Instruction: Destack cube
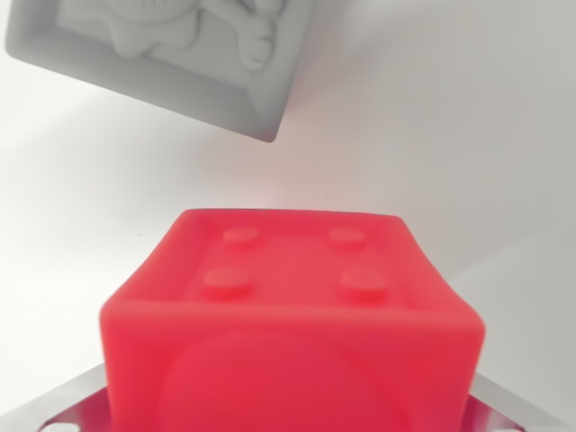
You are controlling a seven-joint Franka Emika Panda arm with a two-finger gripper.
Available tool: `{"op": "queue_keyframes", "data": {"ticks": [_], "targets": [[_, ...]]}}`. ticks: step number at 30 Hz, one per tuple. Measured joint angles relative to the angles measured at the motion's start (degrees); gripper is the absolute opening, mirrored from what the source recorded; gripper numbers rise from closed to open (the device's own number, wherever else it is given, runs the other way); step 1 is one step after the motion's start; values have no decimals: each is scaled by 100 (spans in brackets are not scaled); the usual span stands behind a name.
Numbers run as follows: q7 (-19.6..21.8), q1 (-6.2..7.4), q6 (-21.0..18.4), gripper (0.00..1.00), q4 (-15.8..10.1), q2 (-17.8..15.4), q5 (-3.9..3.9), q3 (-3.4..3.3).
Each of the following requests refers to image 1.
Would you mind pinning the gripper left finger with metal black pad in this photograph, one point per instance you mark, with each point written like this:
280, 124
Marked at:
76, 407

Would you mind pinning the gripper right finger with metal black pad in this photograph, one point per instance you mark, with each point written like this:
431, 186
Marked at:
492, 411

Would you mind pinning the grey cube with embossed figure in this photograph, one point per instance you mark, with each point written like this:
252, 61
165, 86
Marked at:
180, 81

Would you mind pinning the red cube with four studs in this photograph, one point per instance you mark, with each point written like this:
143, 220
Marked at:
292, 342

